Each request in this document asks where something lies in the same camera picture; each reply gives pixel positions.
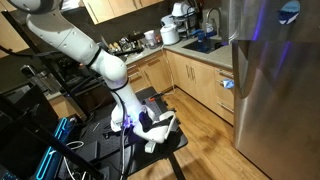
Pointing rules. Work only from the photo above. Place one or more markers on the stainless steel freezer door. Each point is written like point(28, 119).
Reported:
point(273, 20)

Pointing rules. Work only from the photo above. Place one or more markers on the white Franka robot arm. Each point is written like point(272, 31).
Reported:
point(66, 36)

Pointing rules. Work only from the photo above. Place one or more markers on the large stainless steel fridge door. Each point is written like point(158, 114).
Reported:
point(283, 116)

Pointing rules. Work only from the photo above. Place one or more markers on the blue whale fridge magnet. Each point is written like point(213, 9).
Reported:
point(289, 11)

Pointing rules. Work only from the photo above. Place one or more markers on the wooden lower kitchen cabinets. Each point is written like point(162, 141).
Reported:
point(196, 80)

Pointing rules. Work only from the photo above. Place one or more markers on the black dish rack with utensils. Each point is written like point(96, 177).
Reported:
point(128, 45)

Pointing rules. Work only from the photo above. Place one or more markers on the kitchen sink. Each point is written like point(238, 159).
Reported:
point(201, 46)

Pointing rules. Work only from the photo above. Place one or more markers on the black robot table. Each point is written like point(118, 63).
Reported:
point(156, 153)

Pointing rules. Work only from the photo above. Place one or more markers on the blue bottle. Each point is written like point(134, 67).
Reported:
point(201, 38)

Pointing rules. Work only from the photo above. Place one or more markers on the grey stone countertop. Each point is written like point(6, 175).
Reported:
point(220, 56)

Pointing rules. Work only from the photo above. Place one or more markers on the blue cloth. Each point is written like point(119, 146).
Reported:
point(228, 83)

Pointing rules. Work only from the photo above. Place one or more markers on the chrome curved faucet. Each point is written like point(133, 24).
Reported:
point(208, 16)

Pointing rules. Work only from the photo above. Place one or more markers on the small black box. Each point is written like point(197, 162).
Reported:
point(89, 150)

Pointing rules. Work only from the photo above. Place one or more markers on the black kitchen stove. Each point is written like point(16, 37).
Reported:
point(46, 81)

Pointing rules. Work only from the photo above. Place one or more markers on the black box with blue lights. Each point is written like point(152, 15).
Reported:
point(58, 143)

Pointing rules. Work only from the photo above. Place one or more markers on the black stand pole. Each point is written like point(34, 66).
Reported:
point(40, 60)

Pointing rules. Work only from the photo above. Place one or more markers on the black monitor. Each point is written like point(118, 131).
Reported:
point(23, 133)

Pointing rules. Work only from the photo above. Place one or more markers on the wooden wall cabinets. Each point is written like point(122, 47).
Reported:
point(110, 8)

